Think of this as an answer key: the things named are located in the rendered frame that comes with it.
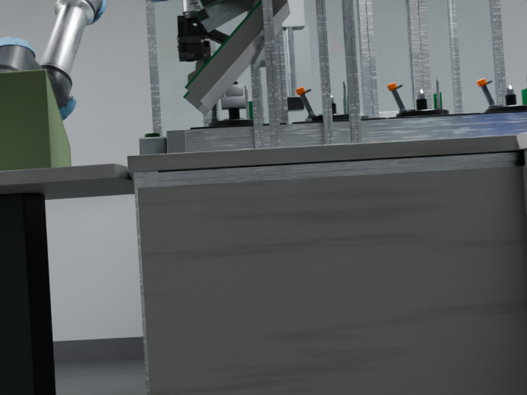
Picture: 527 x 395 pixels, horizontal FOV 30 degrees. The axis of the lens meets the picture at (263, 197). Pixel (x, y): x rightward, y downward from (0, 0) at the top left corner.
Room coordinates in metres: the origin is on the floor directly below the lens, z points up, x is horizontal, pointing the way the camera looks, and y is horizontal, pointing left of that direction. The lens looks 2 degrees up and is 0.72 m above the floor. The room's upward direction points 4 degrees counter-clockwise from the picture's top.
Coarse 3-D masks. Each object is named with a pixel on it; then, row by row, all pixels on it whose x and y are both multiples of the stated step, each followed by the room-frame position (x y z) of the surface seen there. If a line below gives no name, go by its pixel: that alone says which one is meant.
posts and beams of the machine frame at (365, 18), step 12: (360, 0) 3.38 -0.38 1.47; (360, 12) 3.38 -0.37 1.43; (372, 12) 3.38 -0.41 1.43; (360, 24) 3.38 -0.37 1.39; (372, 24) 3.38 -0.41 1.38; (360, 36) 3.39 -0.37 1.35; (372, 36) 3.38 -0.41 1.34; (360, 48) 3.41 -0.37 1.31; (372, 48) 3.38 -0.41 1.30; (360, 60) 3.42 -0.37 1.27; (372, 60) 3.38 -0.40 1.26; (372, 72) 3.38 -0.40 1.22; (372, 84) 3.38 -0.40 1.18; (372, 96) 3.39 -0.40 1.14; (372, 108) 3.39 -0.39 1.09
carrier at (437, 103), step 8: (424, 96) 2.60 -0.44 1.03; (440, 96) 2.59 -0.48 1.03; (416, 104) 2.60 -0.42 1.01; (424, 104) 2.59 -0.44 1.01; (440, 104) 2.59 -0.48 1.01; (400, 112) 2.59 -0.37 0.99; (408, 112) 2.55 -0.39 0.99; (416, 112) 2.54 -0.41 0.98; (424, 112) 2.54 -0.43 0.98; (432, 112) 2.54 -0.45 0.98; (440, 112) 2.55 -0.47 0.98; (448, 112) 2.57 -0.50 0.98
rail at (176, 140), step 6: (168, 132) 2.37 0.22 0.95; (174, 132) 2.37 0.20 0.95; (180, 132) 2.37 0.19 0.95; (168, 138) 2.37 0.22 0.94; (174, 138) 2.37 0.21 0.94; (180, 138) 2.37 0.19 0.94; (168, 144) 2.37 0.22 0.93; (174, 144) 2.37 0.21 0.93; (180, 144) 2.37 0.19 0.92; (168, 150) 2.37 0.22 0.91; (174, 150) 2.37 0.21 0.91; (180, 150) 2.37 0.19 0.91; (186, 150) 2.37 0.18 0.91
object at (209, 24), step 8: (248, 0) 2.25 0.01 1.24; (232, 8) 2.24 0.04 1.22; (240, 8) 2.28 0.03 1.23; (248, 8) 2.32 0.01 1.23; (200, 16) 2.22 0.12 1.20; (208, 16) 2.22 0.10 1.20; (216, 16) 2.25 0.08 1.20; (224, 16) 2.28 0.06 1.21; (232, 16) 2.32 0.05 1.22; (208, 24) 2.27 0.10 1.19; (216, 24) 2.31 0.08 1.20; (208, 32) 2.34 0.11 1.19
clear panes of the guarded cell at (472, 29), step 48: (336, 0) 3.93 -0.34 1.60; (384, 0) 3.95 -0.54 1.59; (432, 0) 3.97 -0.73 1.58; (480, 0) 3.63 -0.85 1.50; (336, 48) 3.93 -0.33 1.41; (384, 48) 3.95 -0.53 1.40; (432, 48) 3.97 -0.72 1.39; (480, 48) 3.66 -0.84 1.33; (336, 96) 3.93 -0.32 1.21; (384, 96) 3.95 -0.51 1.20; (432, 96) 3.97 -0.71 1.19; (480, 96) 3.70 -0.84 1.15
